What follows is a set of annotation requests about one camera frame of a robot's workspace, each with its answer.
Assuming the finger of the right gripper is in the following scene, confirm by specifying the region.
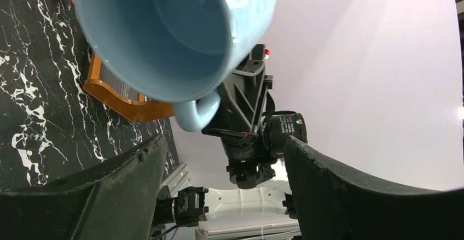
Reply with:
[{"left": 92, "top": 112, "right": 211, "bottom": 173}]
[{"left": 201, "top": 44, "right": 273, "bottom": 138}]

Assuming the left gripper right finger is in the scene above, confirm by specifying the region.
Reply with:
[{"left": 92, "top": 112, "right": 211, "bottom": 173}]
[{"left": 283, "top": 136, "right": 463, "bottom": 239}]

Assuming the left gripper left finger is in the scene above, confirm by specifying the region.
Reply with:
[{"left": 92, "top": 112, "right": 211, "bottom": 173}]
[{"left": 1, "top": 134, "right": 167, "bottom": 239}]

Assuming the light blue upside-down mug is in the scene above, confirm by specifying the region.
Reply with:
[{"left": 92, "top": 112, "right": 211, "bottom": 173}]
[{"left": 74, "top": 0, "right": 276, "bottom": 132}]

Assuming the orange wooden dish rack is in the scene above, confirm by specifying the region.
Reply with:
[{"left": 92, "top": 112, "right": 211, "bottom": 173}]
[{"left": 83, "top": 53, "right": 173, "bottom": 123}]

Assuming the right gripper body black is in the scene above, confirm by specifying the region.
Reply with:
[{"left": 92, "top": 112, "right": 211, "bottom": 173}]
[{"left": 221, "top": 123, "right": 287, "bottom": 189}]

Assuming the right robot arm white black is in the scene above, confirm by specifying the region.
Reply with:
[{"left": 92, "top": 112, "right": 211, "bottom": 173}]
[{"left": 201, "top": 44, "right": 307, "bottom": 189}]

